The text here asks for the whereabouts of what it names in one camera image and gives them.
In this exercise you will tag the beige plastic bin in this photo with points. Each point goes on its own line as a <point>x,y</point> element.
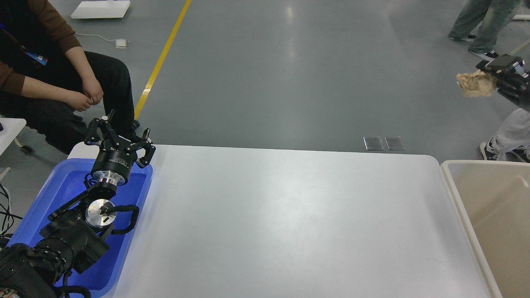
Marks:
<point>493,202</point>

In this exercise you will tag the left metal floor plate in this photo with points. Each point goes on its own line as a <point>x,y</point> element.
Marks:
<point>373,143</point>

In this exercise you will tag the white side table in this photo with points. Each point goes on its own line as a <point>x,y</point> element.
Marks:
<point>11,127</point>

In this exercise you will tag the metal floor plate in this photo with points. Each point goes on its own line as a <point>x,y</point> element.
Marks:
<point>395,143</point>
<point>373,143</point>

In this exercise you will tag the white flat board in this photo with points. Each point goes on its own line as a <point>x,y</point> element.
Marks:
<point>101,9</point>

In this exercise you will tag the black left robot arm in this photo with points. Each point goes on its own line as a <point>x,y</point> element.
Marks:
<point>75,237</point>

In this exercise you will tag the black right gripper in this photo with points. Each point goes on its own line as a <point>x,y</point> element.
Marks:
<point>512,84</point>

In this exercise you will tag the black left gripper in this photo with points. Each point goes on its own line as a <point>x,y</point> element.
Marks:
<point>113,159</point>

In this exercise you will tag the seated person brown sweater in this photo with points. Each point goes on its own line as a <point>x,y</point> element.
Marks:
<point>46,76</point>

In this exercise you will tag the beige paper ball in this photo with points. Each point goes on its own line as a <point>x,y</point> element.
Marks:
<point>477,84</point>

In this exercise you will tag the blue plastic tray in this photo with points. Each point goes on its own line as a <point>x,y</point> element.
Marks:
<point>66,181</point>

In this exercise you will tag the right metal floor plate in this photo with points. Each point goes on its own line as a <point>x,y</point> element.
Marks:
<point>395,143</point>

